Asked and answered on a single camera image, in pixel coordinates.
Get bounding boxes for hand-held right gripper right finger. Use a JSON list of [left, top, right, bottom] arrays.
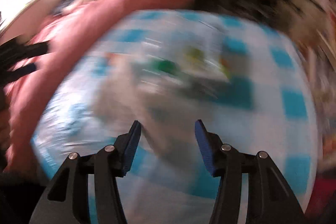
[[194, 119, 305, 224]]

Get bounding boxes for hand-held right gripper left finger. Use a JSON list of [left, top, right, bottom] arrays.
[[29, 120, 142, 224]]

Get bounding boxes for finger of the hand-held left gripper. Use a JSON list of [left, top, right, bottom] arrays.
[[0, 42, 50, 63], [0, 64, 37, 85]]

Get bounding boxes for white tissue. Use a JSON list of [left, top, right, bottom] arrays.
[[94, 67, 189, 159]]

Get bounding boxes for pink duvet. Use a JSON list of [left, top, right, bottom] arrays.
[[4, 0, 195, 172]]

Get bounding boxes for blue white checked tablecloth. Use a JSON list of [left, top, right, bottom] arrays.
[[31, 10, 320, 224]]

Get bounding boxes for magenta shopping bag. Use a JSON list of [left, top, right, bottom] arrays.
[[312, 174, 336, 215]]

